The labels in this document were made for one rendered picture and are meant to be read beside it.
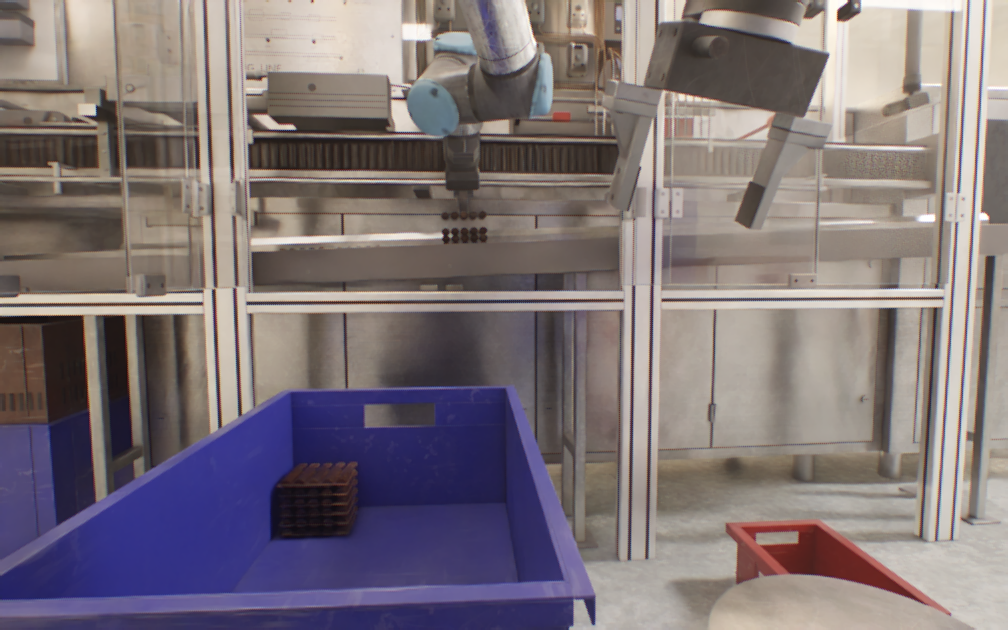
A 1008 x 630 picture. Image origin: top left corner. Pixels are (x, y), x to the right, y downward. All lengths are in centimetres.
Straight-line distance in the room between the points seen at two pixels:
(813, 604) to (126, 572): 71
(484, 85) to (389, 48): 93
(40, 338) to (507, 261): 99
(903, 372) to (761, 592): 124
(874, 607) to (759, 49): 60
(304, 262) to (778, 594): 99
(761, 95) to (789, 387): 128
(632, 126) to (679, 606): 91
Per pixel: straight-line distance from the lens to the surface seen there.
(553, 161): 132
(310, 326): 142
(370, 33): 178
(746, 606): 71
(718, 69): 47
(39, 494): 151
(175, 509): 66
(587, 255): 115
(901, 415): 191
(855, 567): 121
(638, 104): 46
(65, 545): 54
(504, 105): 85
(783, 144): 53
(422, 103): 89
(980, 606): 142
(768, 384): 166
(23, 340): 145
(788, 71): 50
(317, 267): 115
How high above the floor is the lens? 62
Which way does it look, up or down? 4 degrees down
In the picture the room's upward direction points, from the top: straight up
